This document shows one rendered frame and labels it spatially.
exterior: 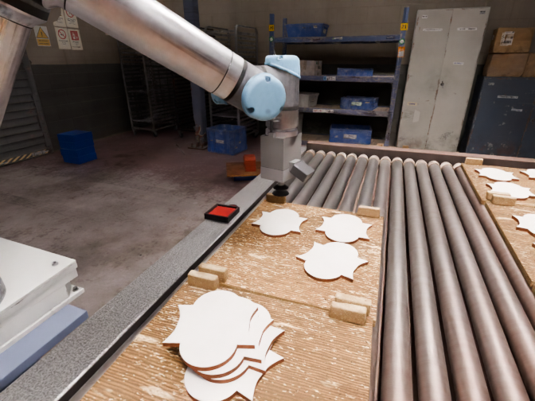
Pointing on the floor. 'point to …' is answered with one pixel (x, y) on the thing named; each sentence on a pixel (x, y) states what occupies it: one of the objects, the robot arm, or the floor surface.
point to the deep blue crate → (227, 138)
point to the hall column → (197, 86)
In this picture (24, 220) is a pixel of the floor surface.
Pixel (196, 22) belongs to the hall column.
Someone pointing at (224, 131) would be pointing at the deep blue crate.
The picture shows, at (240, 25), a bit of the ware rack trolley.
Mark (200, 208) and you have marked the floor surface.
